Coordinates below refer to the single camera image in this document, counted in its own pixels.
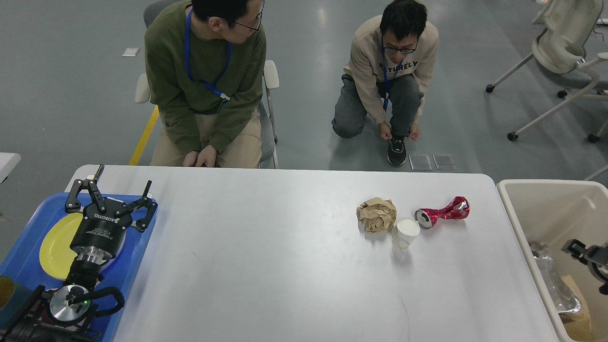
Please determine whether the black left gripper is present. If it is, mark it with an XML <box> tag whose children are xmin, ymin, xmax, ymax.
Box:
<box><xmin>64</xmin><ymin>165</ymin><xmax>158</xmax><ymax>266</ymax></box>

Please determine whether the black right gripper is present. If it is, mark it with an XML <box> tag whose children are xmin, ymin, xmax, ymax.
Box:
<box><xmin>561</xmin><ymin>239</ymin><xmax>608</xmax><ymax>295</ymax></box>

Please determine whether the aluminium foil tray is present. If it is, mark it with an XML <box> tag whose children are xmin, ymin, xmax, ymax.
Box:
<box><xmin>534</xmin><ymin>257</ymin><xmax>582</xmax><ymax>316</ymax></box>

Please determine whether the yellow plate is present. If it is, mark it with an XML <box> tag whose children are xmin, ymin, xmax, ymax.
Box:
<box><xmin>39</xmin><ymin>212</ymin><xmax>83</xmax><ymax>281</ymax></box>

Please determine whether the dark teal mug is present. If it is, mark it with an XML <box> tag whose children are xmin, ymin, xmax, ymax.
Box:
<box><xmin>0</xmin><ymin>275</ymin><xmax>32</xmax><ymax>328</ymax></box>

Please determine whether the white paper cup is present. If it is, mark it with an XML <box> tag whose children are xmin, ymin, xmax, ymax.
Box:
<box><xmin>391</xmin><ymin>218</ymin><xmax>421</xmax><ymax>261</ymax></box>

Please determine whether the aluminium foil sheet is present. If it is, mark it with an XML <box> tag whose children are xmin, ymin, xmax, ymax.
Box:
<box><xmin>529</xmin><ymin>242</ymin><xmax>553</xmax><ymax>260</ymax></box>

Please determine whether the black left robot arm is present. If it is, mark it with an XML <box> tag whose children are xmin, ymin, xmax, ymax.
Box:
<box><xmin>1</xmin><ymin>165</ymin><xmax>158</xmax><ymax>342</ymax></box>

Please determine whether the beige plastic bin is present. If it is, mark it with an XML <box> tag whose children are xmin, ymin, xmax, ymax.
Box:
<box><xmin>497</xmin><ymin>180</ymin><xmax>608</xmax><ymax>342</ymax></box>

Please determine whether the white side table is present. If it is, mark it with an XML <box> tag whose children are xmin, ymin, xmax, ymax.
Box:
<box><xmin>0</xmin><ymin>152</ymin><xmax>21</xmax><ymax>184</ymax></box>

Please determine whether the crushed red can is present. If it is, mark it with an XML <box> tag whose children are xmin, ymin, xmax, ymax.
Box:
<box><xmin>414</xmin><ymin>196</ymin><xmax>471</xmax><ymax>229</ymax></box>

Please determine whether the floor outlet plate right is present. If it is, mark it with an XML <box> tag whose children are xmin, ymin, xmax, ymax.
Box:
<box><xmin>433</xmin><ymin>154</ymin><xmax>457</xmax><ymax>170</ymax></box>

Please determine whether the floor outlet plate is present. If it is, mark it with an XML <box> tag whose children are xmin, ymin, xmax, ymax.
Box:
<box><xmin>409</xmin><ymin>154</ymin><xmax>433</xmax><ymax>171</ymax></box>
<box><xmin>433</xmin><ymin>154</ymin><xmax>457</xmax><ymax>170</ymax></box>

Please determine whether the person in khaki trousers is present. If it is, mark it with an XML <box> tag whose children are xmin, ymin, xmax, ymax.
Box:
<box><xmin>144</xmin><ymin>0</ymin><xmax>266</xmax><ymax>168</ymax></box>

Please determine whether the floor outlet plate left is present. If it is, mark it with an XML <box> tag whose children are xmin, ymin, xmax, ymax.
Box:
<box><xmin>409</xmin><ymin>154</ymin><xmax>433</xmax><ymax>171</ymax></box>

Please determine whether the grey office chair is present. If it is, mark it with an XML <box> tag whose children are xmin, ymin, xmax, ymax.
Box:
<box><xmin>129</xmin><ymin>0</ymin><xmax>279</xmax><ymax>169</ymax></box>

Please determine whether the white office chair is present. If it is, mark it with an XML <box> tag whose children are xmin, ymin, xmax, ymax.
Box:
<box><xmin>485</xmin><ymin>0</ymin><xmax>607</xmax><ymax>141</ymax></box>

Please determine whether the crumpled brown paper ball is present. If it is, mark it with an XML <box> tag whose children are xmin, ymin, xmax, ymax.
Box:
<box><xmin>356</xmin><ymin>197</ymin><xmax>397</xmax><ymax>233</ymax></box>

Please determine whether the person in beige sweatshirt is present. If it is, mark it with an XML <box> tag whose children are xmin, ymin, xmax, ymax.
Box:
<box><xmin>332</xmin><ymin>0</ymin><xmax>439</xmax><ymax>165</ymax></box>

